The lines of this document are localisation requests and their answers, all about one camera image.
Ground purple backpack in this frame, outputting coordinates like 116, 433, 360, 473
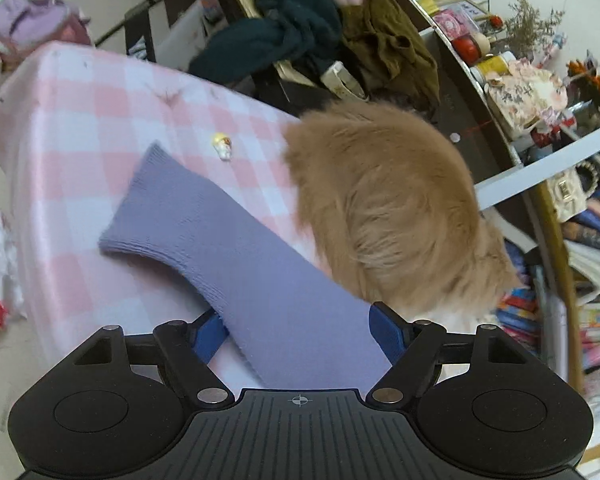
0, 0, 93, 62

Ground red apple ornament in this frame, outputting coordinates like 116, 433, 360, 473
452, 35, 482, 64

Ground dried flower bunch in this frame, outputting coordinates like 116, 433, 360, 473
502, 0, 566, 61

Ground long-haired orange white cat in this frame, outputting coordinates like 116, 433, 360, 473
282, 100, 523, 336

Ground row of colourful books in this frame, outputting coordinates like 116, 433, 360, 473
495, 240, 600, 411

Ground small yellow toy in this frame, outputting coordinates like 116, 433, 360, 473
211, 132, 234, 161

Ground black metal frame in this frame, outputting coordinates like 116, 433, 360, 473
95, 0, 301, 113

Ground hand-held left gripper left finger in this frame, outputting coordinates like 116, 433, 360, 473
60, 309, 237, 408

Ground purple and brown knit sweater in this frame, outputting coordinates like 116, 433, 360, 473
98, 142, 393, 391

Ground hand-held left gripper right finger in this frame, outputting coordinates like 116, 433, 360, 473
367, 301, 539, 408

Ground pink checked cartoon table mat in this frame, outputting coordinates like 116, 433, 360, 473
0, 42, 331, 391

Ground pink floral decorative plaque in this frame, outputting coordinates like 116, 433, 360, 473
485, 57, 571, 141

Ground white plastic bag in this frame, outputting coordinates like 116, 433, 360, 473
0, 210, 29, 341

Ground dark teal garment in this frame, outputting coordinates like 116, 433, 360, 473
187, 0, 343, 83

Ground olive green cloth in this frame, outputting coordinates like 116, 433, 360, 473
340, 0, 441, 111

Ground cream handbag pearl handle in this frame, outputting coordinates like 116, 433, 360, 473
550, 160, 600, 224

